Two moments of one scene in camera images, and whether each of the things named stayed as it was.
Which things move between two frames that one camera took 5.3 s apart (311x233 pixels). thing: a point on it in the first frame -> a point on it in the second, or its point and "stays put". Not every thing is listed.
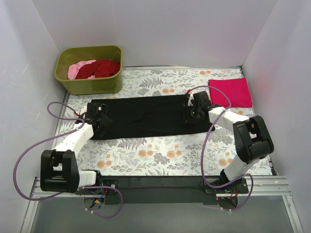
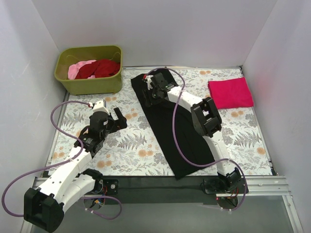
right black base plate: [239, 187] stays put
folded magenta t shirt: [236, 89] stays put
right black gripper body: [193, 114] -> [149, 96]
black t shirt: [150, 115] -> [193, 138]
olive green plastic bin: [90, 70] stays put
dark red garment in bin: [99, 68] stays put
